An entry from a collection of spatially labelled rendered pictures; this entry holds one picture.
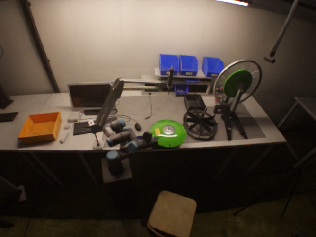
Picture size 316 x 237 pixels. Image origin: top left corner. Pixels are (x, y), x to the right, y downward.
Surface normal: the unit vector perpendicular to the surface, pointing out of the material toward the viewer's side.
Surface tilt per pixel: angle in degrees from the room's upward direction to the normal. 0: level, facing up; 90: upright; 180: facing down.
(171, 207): 0
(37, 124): 0
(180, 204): 0
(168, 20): 90
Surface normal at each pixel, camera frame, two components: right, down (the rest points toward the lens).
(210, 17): 0.09, 0.72
